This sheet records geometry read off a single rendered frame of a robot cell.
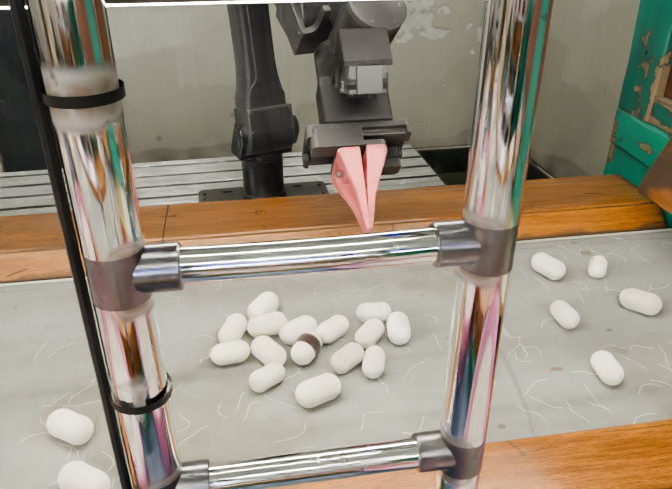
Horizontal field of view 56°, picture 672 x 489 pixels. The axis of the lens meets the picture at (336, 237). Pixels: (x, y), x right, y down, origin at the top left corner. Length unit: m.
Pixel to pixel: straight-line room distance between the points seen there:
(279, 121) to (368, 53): 0.36
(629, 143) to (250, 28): 0.52
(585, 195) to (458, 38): 1.94
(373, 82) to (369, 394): 0.26
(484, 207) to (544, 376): 0.32
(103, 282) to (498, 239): 0.15
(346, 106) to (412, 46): 2.06
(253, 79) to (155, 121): 1.73
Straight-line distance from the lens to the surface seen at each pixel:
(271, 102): 0.91
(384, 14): 0.61
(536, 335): 0.60
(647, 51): 0.89
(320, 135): 0.60
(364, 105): 0.62
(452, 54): 2.73
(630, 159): 0.91
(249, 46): 0.90
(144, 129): 2.63
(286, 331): 0.55
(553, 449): 0.46
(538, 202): 0.79
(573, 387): 0.56
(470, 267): 0.27
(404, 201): 0.76
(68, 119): 0.22
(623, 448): 0.48
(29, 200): 1.10
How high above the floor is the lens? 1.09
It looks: 28 degrees down
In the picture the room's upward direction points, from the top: straight up
